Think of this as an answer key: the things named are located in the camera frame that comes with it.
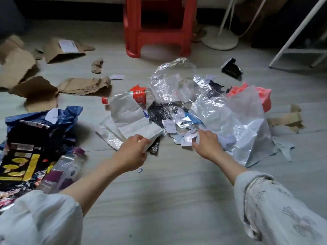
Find person's left forearm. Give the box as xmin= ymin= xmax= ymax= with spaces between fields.
xmin=60 ymin=160 xmax=126 ymax=217

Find blue plastic bag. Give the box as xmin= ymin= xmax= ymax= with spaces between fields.
xmin=5 ymin=105 xmax=84 ymax=151

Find white metal frame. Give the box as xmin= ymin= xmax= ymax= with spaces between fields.
xmin=268 ymin=0 xmax=327 ymax=68

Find person's right forearm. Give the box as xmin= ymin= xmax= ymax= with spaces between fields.
xmin=216 ymin=151 xmax=250 ymax=186

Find person's right hand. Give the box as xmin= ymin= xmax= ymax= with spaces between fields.
xmin=191 ymin=129 xmax=226 ymax=162

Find black patterned plastic piece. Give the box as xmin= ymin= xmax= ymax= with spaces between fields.
xmin=147 ymin=102 xmax=169 ymax=128
xmin=148 ymin=136 xmax=161 ymax=155
xmin=208 ymin=80 xmax=225 ymax=97

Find person's printed right sleeve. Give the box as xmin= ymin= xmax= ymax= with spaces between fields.
xmin=234 ymin=171 xmax=327 ymax=245

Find clear bottle red label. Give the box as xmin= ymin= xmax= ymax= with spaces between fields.
xmin=102 ymin=84 xmax=156 ymax=110

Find brown paper strip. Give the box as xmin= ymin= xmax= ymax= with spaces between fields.
xmin=267 ymin=104 xmax=305 ymax=134

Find black yellow snack wrapper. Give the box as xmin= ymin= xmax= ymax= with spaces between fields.
xmin=0 ymin=119 xmax=64 ymax=210

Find white poly mailer bag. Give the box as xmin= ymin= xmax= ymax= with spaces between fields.
xmin=108 ymin=93 xmax=149 ymax=125

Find person's white left sleeve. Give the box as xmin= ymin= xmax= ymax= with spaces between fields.
xmin=0 ymin=190 xmax=83 ymax=245

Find white bubble padded envelope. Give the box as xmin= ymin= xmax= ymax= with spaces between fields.
xmin=96 ymin=116 xmax=165 ymax=151

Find black plastic sheet piece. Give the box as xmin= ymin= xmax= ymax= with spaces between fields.
xmin=48 ymin=125 xmax=77 ymax=153

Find rounded white paper bit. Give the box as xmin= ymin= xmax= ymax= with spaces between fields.
xmin=45 ymin=108 xmax=59 ymax=124

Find blue white torn packet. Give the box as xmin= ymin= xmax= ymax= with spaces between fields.
xmin=184 ymin=112 xmax=205 ymax=125

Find clear crinkled plastic bag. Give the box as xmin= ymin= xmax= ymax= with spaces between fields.
xmin=151 ymin=57 xmax=197 ymax=102

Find white round stand base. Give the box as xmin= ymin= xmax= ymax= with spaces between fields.
xmin=202 ymin=26 xmax=239 ymax=51

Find large translucent plastic bag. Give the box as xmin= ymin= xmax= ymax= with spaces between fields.
xmin=194 ymin=85 xmax=278 ymax=168

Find white torn packet green print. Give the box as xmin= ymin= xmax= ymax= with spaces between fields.
xmin=271 ymin=136 xmax=296 ymax=162

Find tall black cabinet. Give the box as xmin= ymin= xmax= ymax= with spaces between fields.
xmin=251 ymin=0 xmax=327 ymax=49

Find silver foil wrapper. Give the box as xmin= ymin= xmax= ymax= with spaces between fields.
xmin=163 ymin=75 xmax=220 ymax=130

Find person's left hand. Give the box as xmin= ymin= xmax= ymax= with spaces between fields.
xmin=112 ymin=134 xmax=151 ymax=174

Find clear bottle purple cap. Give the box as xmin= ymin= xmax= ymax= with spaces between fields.
xmin=38 ymin=147 xmax=86 ymax=194

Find red plastic stool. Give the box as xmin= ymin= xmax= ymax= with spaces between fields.
xmin=123 ymin=0 xmax=198 ymax=59

